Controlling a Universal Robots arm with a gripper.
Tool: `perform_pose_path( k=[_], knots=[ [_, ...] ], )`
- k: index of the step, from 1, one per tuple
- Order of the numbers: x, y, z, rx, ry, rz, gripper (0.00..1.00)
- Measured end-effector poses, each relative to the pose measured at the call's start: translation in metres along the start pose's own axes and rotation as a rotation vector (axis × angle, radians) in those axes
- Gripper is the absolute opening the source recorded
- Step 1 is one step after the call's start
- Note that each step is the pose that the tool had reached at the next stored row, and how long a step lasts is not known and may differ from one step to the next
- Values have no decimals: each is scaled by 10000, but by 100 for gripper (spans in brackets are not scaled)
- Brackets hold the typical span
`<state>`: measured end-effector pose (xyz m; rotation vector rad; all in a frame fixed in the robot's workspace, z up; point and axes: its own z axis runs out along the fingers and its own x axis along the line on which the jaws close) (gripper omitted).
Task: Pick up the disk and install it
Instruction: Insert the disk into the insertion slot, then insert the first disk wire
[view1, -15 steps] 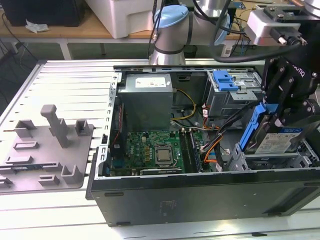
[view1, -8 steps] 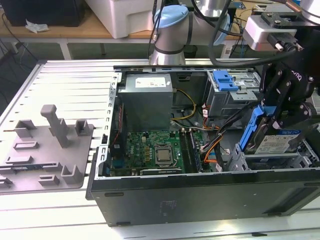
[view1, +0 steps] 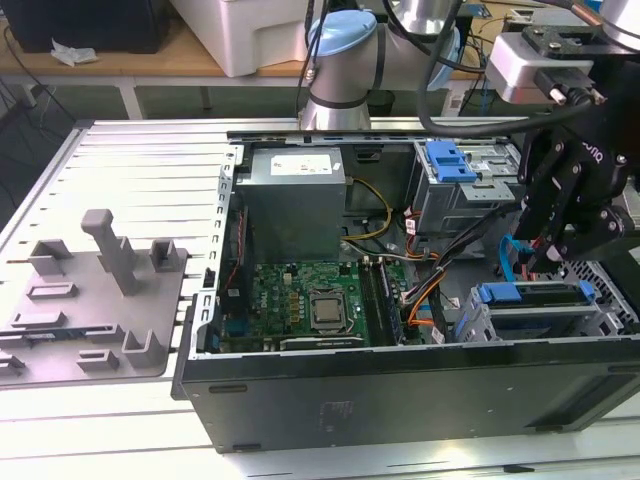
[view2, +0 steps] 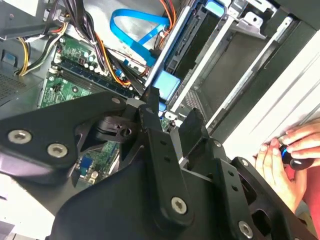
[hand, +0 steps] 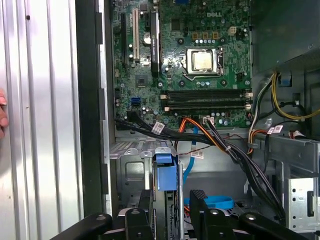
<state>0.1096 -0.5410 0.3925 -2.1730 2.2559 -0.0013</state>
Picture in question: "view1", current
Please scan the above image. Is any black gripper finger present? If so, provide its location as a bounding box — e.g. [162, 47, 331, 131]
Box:
[552, 202, 632, 272]
[513, 130, 584, 274]

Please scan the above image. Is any orange black power wire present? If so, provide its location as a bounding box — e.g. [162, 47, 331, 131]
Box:
[519, 238, 539, 282]

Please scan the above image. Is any blue data wire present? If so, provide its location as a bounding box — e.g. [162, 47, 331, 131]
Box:
[498, 234, 524, 284]

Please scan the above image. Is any hard disk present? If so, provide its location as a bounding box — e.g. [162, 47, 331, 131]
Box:
[455, 280, 595, 344]

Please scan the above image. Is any grey metal disk bay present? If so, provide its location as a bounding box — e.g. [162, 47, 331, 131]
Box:
[457, 279, 626, 344]

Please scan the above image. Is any grey metal drive cage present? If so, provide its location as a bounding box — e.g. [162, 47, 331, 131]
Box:
[407, 139, 531, 249]

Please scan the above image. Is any blue plastic drive latch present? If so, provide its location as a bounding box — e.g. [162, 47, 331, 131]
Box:
[424, 141, 476, 184]

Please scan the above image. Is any black bin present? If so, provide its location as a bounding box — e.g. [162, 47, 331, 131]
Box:
[369, 89, 395, 119]

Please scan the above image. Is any black RAM slot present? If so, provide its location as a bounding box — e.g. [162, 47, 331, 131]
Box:
[357, 258, 379, 346]

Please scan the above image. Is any silver CPU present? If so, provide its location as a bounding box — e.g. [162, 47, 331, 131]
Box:
[310, 294, 346, 326]

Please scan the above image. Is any black PC case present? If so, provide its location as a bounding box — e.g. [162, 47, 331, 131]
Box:
[169, 115, 640, 454]

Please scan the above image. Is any grey power supply unit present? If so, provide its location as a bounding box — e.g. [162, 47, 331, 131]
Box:
[233, 146, 349, 260]

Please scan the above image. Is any CPU socket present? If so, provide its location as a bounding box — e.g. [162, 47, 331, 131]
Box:
[303, 287, 352, 336]

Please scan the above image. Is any black graphics card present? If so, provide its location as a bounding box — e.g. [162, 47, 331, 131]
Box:
[277, 334, 365, 352]

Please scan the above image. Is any green motherboard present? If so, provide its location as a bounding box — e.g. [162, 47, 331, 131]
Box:
[219, 257, 417, 351]

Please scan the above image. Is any white foam box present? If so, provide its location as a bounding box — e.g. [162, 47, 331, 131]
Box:
[169, 0, 326, 79]

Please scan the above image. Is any grey parts rack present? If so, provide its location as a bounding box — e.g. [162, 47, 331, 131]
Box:
[0, 208, 190, 390]

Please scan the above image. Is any large black box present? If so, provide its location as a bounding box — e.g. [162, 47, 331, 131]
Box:
[4, 0, 171, 55]

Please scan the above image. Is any crumpled plastic bag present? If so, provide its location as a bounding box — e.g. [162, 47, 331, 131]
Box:
[49, 39, 99, 67]

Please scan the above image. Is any black cable bundle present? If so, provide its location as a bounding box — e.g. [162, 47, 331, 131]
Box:
[432, 199, 524, 281]

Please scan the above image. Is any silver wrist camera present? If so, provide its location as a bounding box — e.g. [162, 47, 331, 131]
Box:
[485, 24, 609, 106]

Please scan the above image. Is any black camera cable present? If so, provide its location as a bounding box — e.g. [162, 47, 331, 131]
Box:
[417, 0, 601, 137]

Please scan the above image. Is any multicolour wire bundle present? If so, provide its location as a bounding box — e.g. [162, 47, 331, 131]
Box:
[399, 267, 449, 329]

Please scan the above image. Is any yellow black wire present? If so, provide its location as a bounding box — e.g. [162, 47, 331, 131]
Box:
[342, 177, 395, 247]

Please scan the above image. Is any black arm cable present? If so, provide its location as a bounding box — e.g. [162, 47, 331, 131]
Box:
[297, 0, 331, 121]

